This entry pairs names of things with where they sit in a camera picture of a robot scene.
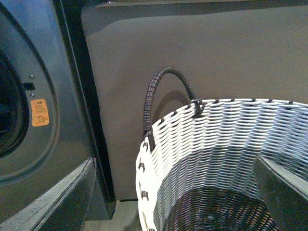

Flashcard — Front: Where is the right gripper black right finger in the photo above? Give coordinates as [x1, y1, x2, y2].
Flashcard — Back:
[253, 155, 308, 231]

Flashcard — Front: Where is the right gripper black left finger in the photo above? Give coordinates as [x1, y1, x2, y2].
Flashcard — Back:
[0, 158, 96, 231]

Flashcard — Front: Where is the dark grey washing machine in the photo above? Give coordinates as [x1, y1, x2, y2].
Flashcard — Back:
[0, 0, 115, 221]

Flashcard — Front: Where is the white woven laundry basket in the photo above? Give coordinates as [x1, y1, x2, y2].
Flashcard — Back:
[136, 99, 308, 231]

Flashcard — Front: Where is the orange warning sticker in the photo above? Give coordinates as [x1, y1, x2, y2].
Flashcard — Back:
[30, 99, 50, 127]

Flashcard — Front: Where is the dark wrapped basket handle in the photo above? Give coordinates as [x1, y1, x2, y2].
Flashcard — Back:
[143, 66, 205, 152]

